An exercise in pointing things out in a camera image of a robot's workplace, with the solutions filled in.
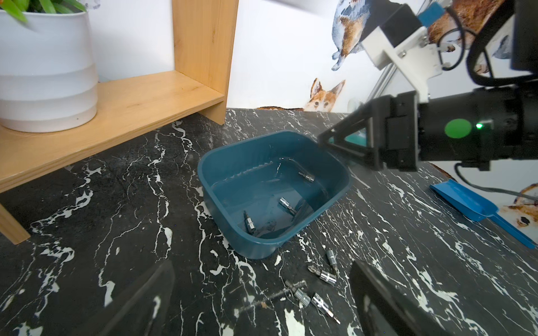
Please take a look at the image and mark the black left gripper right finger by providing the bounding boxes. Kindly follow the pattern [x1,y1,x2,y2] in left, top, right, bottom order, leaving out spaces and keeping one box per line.
[350,260,450,336]

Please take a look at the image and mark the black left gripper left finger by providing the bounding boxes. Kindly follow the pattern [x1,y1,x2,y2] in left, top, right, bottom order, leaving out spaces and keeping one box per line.
[71,260,175,335]

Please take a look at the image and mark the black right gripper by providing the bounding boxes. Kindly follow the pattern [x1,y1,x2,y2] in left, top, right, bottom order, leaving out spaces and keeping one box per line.
[317,91,418,172]

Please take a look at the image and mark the silver socket bit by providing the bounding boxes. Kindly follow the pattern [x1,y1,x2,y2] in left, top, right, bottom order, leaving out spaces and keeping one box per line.
[298,172,315,183]
[279,197,296,216]
[244,211,256,235]
[284,280,311,307]
[307,265,338,286]
[326,249,340,277]

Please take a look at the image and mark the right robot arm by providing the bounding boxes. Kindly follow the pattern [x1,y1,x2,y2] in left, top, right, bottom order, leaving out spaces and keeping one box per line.
[317,1,537,172]

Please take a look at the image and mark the silver bit brown tip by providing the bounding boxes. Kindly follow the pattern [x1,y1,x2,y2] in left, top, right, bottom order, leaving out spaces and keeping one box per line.
[311,293,340,324]

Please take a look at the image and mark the teal plastic storage box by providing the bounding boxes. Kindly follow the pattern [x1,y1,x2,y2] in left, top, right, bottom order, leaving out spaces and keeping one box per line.
[198,131,352,259]

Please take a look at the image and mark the green work glove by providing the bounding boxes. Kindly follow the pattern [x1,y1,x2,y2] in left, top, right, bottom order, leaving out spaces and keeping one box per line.
[343,129,369,147]

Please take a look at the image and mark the blue plastic dustpan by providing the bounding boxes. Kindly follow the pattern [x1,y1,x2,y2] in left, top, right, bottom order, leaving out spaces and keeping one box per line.
[430,180,537,249]

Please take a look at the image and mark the wooden shelf stand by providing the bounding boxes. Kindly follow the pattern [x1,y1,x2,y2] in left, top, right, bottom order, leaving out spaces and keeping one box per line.
[0,0,240,246]

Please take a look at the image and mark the white pot orange flowers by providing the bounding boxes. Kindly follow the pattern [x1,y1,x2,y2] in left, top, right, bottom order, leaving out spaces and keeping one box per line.
[1,1,98,133]

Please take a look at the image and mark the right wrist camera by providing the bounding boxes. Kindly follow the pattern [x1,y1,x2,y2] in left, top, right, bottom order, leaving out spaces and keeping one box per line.
[361,1,446,104]

